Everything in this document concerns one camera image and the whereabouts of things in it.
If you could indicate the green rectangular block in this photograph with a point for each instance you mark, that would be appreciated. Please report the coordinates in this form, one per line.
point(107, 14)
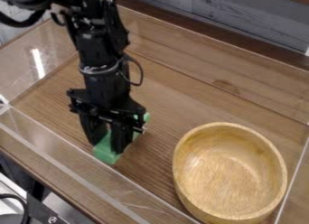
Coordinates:
point(101, 150)

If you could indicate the clear acrylic tray wall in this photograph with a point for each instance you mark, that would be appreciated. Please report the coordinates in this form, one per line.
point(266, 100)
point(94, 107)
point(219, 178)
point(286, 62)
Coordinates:
point(203, 75)

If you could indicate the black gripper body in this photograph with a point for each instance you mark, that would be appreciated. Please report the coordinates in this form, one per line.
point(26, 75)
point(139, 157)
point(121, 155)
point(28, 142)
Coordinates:
point(104, 98)

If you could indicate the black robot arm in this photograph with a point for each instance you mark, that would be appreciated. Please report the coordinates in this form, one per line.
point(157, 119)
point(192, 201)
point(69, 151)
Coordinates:
point(94, 29)

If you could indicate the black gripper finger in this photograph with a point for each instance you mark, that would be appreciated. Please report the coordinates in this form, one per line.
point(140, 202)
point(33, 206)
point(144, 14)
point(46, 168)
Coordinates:
point(93, 128)
point(120, 136)

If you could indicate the brown wooden bowl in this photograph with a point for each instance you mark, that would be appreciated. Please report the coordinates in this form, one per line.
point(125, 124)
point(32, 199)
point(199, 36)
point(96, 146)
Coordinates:
point(228, 173)

